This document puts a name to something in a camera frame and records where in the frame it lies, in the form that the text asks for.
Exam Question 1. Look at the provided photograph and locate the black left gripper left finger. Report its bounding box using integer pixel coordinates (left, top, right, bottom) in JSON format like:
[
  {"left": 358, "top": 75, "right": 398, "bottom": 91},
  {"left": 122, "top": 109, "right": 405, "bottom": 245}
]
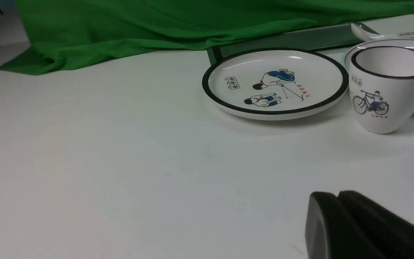
[{"left": 304, "top": 192, "right": 376, "bottom": 259}]

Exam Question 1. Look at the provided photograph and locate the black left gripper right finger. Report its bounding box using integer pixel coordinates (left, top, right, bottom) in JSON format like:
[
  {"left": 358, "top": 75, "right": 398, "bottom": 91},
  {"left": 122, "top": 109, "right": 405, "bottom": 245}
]
[{"left": 338, "top": 190, "right": 414, "bottom": 259}]

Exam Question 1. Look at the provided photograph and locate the white cup with bicycle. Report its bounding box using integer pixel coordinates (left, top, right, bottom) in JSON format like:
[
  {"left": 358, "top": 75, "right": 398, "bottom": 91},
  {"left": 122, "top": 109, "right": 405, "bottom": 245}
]
[{"left": 349, "top": 46, "right": 414, "bottom": 134}]

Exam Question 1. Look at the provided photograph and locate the white plate with cartoon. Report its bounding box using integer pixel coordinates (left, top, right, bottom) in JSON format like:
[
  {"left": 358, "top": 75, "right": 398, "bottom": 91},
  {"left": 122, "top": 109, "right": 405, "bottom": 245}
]
[{"left": 202, "top": 48, "right": 349, "bottom": 121}]

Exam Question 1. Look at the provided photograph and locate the dark green rectangular tray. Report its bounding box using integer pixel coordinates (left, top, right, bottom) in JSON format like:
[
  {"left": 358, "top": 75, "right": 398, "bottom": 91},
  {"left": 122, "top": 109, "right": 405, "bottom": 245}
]
[{"left": 207, "top": 23, "right": 362, "bottom": 65}]

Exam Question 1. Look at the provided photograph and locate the white spoon with pattern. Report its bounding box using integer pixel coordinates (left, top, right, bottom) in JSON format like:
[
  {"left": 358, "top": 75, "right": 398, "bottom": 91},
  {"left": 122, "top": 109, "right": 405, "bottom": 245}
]
[{"left": 351, "top": 23, "right": 414, "bottom": 41}]

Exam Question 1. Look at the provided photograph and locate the green backdrop cloth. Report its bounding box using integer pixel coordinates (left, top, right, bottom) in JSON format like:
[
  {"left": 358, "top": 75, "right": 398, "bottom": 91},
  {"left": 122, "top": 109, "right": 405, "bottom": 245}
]
[{"left": 0, "top": 0, "right": 414, "bottom": 76}]

